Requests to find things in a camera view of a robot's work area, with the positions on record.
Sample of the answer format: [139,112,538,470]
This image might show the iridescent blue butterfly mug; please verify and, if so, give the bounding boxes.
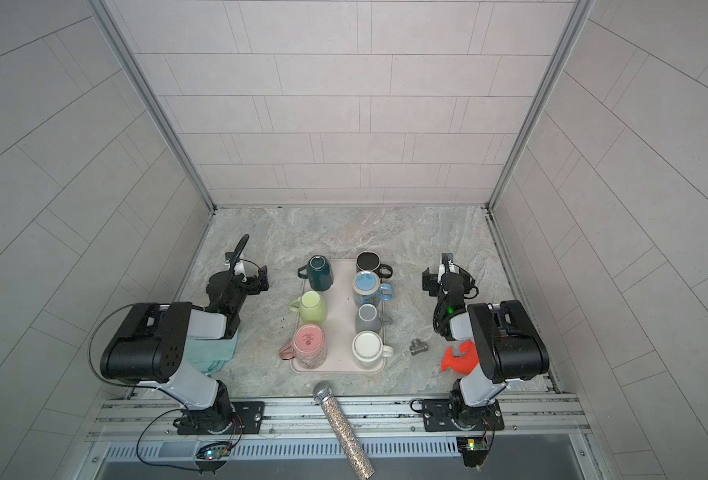
[352,270,394,307]

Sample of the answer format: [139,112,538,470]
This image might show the dark green mug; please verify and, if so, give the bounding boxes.
[297,255,334,292]

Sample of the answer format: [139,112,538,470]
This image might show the black mug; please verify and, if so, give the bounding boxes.
[355,251,393,279]

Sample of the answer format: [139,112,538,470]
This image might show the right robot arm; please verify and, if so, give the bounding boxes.
[421,253,549,432]

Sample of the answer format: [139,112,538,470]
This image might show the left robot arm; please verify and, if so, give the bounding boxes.
[96,234,269,435]

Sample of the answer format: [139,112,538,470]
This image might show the light green mug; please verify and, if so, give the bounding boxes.
[288,291,328,325]

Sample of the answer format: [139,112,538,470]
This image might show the grey mug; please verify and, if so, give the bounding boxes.
[355,303,391,334]

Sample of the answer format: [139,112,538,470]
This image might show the pink glass mug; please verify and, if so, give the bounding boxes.
[279,324,327,370]

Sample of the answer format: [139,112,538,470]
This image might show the white mug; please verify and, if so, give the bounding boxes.
[352,331,395,370]

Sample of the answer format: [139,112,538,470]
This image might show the small metal clip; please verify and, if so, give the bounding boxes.
[409,339,429,356]

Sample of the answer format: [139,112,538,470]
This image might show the teal folded cloth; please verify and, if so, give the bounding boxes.
[184,334,238,375]

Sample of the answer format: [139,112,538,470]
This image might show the red shark plush toy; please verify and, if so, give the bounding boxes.
[441,340,479,375]

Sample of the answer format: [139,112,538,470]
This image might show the beige plastic tray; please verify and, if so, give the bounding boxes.
[290,259,387,375]

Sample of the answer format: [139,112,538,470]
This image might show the glitter tube with silver cap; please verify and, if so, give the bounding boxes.
[313,381,375,479]

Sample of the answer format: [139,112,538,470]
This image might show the right circuit board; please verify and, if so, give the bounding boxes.
[456,437,491,468]

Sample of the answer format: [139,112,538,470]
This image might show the circuit board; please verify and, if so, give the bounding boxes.
[195,441,233,462]
[456,437,491,468]

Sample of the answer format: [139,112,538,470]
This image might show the left circuit board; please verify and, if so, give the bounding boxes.
[195,441,233,462]

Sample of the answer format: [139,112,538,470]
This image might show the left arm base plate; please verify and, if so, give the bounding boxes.
[173,401,265,435]

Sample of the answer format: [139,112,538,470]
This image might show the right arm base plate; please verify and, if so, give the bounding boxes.
[421,399,505,432]

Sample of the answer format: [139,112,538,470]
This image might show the aluminium rail frame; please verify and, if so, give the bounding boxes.
[84,392,591,442]

